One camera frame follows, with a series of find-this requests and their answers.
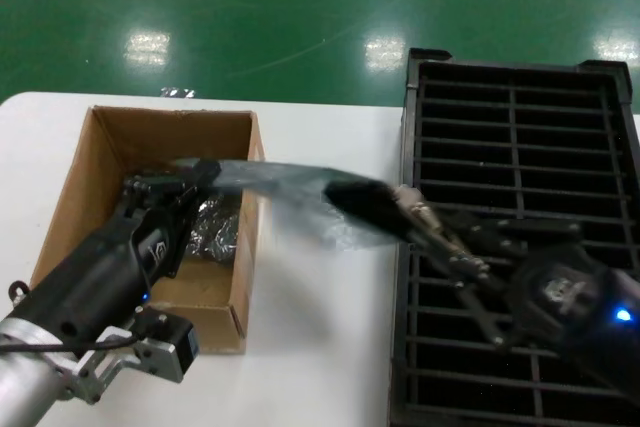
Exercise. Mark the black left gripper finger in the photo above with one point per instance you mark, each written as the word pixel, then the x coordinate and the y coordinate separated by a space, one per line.
pixel 160 184
pixel 186 227

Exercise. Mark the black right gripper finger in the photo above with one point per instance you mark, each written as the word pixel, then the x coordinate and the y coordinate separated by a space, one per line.
pixel 482 292
pixel 510 237

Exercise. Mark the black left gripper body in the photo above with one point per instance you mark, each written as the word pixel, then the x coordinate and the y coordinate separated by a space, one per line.
pixel 100 272

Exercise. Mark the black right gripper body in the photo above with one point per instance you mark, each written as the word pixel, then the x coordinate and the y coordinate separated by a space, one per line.
pixel 575 307

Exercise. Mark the translucent grey antistatic bag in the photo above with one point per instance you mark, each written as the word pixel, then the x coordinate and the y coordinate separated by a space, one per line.
pixel 280 182

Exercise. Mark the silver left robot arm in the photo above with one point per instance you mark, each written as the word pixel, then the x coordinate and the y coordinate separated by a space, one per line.
pixel 20 377

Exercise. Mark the bagged graphics card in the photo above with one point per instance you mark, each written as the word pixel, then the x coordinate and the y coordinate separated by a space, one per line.
pixel 215 232

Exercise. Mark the brown cardboard box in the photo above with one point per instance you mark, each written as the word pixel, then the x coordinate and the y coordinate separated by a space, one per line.
pixel 125 132

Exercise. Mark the black slotted plastic container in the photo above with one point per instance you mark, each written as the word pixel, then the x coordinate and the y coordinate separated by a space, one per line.
pixel 410 147

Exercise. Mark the small shiny foil scrap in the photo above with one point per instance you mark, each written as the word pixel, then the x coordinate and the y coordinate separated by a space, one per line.
pixel 177 92

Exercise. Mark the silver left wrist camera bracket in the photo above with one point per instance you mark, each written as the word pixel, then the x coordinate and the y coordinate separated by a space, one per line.
pixel 160 357

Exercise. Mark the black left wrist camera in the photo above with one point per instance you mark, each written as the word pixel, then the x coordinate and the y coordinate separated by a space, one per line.
pixel 187 347

